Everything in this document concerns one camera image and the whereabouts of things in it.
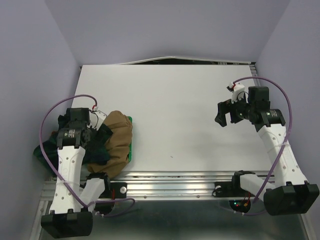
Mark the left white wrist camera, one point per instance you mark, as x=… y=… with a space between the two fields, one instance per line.
x=97 y=118

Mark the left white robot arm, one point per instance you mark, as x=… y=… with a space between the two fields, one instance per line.
x=71 y=212

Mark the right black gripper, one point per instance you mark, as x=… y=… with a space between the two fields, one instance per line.
x=225 y=107

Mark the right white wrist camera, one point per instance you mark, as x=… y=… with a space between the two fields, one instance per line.
x=238 y=91

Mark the tan brown skirt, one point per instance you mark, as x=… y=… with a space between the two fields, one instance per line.
x=118 y=145

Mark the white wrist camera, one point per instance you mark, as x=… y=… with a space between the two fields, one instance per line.
x=238 y=91
x=97 y=118

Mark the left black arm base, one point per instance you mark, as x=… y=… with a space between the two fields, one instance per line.
x=115 y=190

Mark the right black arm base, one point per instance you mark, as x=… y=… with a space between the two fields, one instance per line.
x=226 y=189

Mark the dark green plaid skirt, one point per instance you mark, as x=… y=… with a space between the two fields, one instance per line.
x=94 y=153

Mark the aluminium frame rail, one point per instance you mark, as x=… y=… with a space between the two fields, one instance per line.
x=170 y=185

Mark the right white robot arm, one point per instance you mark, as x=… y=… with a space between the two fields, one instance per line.
x=291 y=193

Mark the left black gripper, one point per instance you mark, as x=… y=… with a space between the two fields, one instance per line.
x=96 y=140

